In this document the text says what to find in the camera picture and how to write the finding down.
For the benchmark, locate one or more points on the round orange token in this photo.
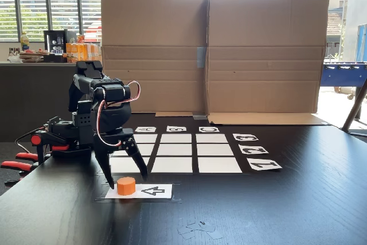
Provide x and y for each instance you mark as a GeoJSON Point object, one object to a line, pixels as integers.
{"type": "Point", "coordinates": [126, 187]}

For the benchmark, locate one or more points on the white nine-square grid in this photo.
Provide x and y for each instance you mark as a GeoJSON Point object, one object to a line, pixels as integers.
{"type": "Point", "coordinates": [174, 150]}

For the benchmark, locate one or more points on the letter A paper sheet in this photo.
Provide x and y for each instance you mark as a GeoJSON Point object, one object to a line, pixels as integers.
{"type": "Point", "coordinates": [145, 129]}

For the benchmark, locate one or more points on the letter B paper sheet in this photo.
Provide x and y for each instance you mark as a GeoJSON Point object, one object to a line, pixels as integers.
{"type": "Point", "coordinates": [176, 129]}

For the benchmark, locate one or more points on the white arrow paper sheet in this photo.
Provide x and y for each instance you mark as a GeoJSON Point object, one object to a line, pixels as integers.
{"type": "Point", "coordinates": [167, 192]}

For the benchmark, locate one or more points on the black clamp with red knob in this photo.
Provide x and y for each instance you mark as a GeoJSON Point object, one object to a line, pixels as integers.
{"type": "Point", "coordinates": [40, 144]}

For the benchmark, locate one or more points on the orange juice cartons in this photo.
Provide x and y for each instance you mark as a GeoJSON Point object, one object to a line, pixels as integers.
{"type": "Point", "coordinates": [81, 52]}

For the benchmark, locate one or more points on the grey tape strip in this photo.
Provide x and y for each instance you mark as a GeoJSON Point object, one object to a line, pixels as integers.
{"type": "Point", "coordinates": [200, 117]}
{"type": "Point", "coordinates": [201, 57]}

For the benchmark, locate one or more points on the letter C paper sheet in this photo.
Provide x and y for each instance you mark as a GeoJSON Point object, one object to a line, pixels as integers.
{"type": "Point", "coordinates": [209, 129]}

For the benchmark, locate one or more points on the brown cardboard panel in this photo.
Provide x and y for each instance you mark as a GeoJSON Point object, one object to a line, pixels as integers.
{"type": "Point", "coordinates": [160, 41]}
{"type": "Point", "coordinates": [266, 55]}

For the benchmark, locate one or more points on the dark counter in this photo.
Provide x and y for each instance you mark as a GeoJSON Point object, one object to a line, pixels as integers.
{"type": "Point", "coordinates": [28, 90]}

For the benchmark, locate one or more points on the black mini fridge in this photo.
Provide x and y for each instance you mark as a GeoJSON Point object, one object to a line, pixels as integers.
{"type": "Point", "coordinates": [56, 41]}

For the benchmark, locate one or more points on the wooden boards with fruit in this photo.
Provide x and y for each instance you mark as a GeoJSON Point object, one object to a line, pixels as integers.
{"type": "Point", "coordinates": [31, 55]}

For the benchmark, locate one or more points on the number 3 paper sheet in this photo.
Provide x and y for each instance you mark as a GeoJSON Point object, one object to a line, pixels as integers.
{"type": "Point", "coordinates": [245, 137]}

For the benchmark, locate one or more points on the yellow bottle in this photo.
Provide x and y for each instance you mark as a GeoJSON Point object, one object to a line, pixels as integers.
{"type": "Point", "coordinates": [25, 42]}

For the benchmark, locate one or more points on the number 2 paper sheet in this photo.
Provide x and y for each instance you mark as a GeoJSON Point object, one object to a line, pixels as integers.
{"type": "Point", "coordinates": [253, 150]}

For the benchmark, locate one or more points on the number 1 paper sheet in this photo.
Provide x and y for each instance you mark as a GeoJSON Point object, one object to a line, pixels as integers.
{"type": "Point", "coordinates": [263, 165]}

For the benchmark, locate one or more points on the blue foosball table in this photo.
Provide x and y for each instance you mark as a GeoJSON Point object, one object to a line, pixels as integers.
{"type": "Point", "coordinates": [342, 75]}

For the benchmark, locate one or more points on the slanted metal table leg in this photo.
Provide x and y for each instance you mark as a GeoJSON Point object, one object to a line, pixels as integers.
{"type": "Point", "coordinates": [354, 107]}

